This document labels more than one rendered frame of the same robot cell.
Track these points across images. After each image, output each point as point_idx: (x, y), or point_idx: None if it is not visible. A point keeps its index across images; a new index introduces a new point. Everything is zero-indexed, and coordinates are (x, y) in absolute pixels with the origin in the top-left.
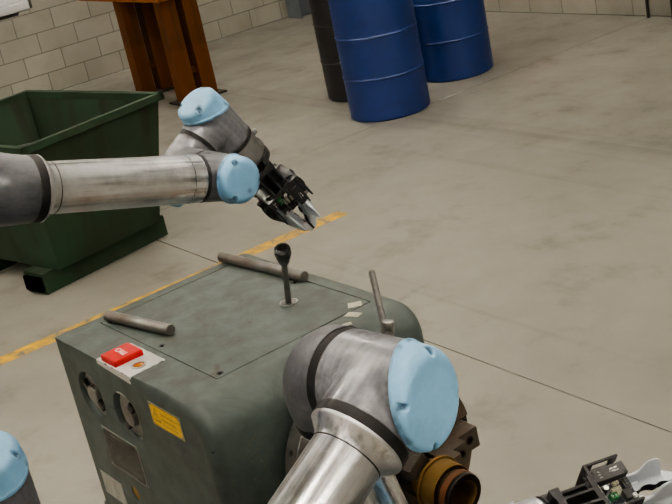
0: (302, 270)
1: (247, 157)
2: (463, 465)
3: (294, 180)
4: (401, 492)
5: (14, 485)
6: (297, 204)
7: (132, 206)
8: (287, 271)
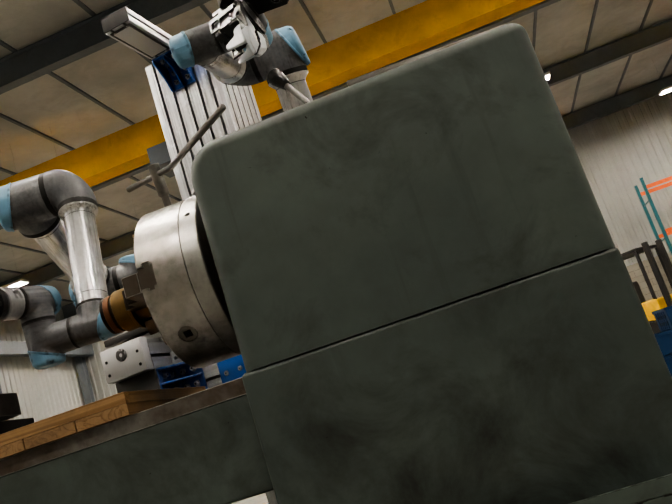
0: (350, 79)
1: None
2: (124, 302)
3: (212, 25)
4: (70, 263)
5: None
6: (224, 43)
7: (213, 72)
8: (291, 93)
